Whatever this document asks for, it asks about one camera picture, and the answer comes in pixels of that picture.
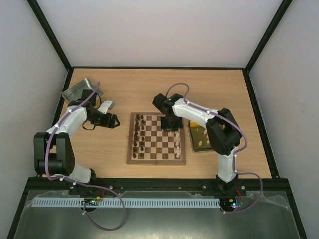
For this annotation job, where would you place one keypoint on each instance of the wooden chess board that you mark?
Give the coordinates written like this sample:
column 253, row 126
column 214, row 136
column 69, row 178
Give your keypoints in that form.
column 149, row 144

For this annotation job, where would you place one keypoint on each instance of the white slotted cable duct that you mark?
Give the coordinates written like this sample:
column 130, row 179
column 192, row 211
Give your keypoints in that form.
column 128, row 203

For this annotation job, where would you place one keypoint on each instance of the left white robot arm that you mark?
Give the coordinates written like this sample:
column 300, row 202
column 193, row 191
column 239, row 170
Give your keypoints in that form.
column 53, row 152

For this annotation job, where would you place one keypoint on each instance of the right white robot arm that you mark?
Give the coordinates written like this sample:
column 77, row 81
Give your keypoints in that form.
column 222, row 129

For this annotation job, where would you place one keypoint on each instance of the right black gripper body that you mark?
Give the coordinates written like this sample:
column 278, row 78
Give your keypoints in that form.
column 171, row 124

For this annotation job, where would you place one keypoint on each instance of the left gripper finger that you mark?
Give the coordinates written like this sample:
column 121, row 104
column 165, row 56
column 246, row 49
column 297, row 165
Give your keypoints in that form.
column 114, row 119
column 115, row 124

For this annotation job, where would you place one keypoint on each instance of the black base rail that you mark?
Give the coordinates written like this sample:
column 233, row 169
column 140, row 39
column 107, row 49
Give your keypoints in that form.
column 205, row 187

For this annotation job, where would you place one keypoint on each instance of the gold tin with pieces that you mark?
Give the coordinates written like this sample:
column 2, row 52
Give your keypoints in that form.
column 198, row 138

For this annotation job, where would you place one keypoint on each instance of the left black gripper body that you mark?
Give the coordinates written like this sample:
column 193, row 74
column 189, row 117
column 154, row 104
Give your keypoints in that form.
column 102, row 122

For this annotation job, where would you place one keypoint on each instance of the silver metal tin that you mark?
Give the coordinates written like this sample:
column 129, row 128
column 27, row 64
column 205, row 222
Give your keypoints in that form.
column 75, row 92

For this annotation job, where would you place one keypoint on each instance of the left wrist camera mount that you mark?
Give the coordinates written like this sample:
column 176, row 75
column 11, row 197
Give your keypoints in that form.
column 105, row 106

